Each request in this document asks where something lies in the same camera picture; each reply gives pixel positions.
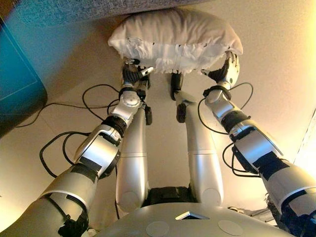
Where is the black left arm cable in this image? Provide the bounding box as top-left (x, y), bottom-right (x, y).
top-left (39, 83), bottom-right (124, 179)

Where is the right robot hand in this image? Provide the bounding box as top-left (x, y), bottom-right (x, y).
top-left (201, 51), bottom-right (240, 90)

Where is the right black robot foot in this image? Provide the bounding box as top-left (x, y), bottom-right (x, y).
top-left (169, 71), bottom-right (185, 101)

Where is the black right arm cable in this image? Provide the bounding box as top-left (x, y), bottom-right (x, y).
top-left (197, 82), bottom-right (261, 178)

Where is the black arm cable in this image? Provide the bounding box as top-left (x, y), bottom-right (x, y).
top-left (197, 82), bottom-right (261, 178)
top-left (39, 83), bottom-right (124, 179)

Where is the thin black floor cable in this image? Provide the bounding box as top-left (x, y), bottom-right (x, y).
top-left (16, 102), bottom-right (112, 129)

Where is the silver robot torso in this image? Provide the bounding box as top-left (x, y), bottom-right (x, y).
top-left (95, 186), bottom-right (297, 237)

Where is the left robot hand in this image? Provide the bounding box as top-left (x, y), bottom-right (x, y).
top-left (122, 58), bottom-right (155, 90)

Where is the white tasselled cushion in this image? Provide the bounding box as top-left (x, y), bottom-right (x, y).
top-left (108, 8), bottom-right (244, 75)

